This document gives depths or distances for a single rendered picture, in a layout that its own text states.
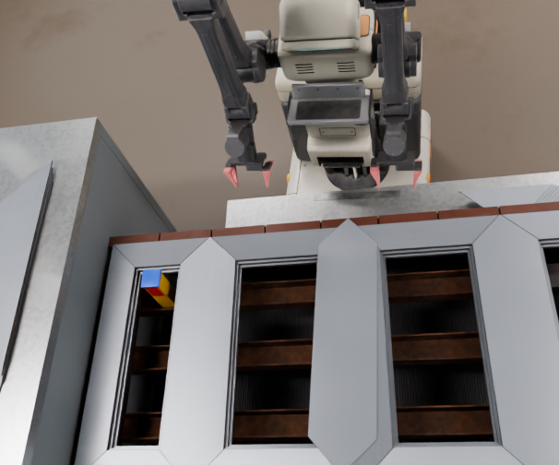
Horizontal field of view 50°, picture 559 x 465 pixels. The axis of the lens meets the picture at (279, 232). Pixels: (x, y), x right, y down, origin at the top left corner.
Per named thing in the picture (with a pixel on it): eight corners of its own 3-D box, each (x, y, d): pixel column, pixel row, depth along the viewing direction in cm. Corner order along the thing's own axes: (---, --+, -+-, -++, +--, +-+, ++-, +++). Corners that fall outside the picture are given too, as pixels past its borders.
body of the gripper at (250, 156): (262, 168, 175) (258, 145, 171) (229, 168, 178) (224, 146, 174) (267, 158, 181) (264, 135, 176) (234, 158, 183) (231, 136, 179)
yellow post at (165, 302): (180, 309, 203) (159, 286, 187) (165, 310, 204) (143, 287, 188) (181, 295, 205) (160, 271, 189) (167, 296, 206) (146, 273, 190)
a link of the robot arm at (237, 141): (255, 99, 169) (226, 100, 171) (245, 116, 160) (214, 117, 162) (261, 138, 176) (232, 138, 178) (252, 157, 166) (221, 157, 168)
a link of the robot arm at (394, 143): (414, 94, 159) (380, 95, 161) (412, 113, 150) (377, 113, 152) (413, 137, 165) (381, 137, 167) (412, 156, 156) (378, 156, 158)
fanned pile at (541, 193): (592, 220, 190) (595, 213, 187) (462, 229, 197) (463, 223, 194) (583, 186, 196) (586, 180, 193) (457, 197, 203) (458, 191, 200)
